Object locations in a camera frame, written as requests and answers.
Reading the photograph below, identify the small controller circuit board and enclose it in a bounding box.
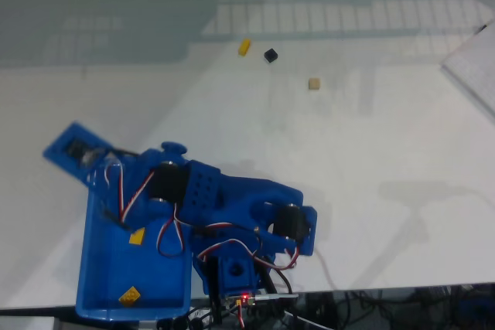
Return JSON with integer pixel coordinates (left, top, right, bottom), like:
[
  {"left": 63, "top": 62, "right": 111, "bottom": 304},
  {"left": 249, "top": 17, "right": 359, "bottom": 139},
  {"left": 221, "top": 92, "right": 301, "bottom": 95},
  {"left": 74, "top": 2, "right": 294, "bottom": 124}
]
[{"left": 223, "top": 292, "right": 299, "bottom": 307}]

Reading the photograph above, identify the blue plastic bin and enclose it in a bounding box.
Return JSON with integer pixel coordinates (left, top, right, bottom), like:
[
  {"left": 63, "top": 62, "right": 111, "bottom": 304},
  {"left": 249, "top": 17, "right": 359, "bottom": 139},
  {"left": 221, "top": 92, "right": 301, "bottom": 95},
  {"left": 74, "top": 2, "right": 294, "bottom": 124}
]
[{"left": 75, "top": 186, "right": 193, "bottom": 323}]

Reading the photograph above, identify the black camera cable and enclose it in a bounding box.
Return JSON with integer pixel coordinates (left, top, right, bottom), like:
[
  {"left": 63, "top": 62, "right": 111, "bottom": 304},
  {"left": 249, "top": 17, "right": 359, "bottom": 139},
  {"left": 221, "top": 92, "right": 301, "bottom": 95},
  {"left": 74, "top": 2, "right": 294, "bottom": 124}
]
[{"left": 110, "top": 145, "right": 142, "bottom": 157}]

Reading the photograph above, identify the blue camera mount frame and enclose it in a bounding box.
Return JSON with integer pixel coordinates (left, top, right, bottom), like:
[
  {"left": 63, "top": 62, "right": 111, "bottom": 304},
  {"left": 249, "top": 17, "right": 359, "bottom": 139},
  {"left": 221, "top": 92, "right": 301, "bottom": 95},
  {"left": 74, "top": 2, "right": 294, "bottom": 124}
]
[{"left": 42, "top": 121, "right": 117, "bottom": 188}]

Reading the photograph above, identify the white panel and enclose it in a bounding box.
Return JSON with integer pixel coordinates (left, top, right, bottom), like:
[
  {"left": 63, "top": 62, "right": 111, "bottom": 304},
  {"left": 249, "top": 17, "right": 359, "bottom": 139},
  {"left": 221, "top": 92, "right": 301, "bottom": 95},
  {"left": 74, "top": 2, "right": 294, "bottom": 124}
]
[{"left": 440, "top": 16, "right": 495, "bottom": 122}]

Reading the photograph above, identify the red white black servo wire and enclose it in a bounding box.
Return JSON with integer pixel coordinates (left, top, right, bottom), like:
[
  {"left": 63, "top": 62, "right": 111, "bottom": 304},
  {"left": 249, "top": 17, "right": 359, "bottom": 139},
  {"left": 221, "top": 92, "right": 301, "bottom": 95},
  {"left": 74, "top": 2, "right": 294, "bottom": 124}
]
[
  {"left": 155, "top": 204, "right": 301, "bottom": 272},
  {"left": 101, "top": 162, "right": 156, "bottom": 230}
]

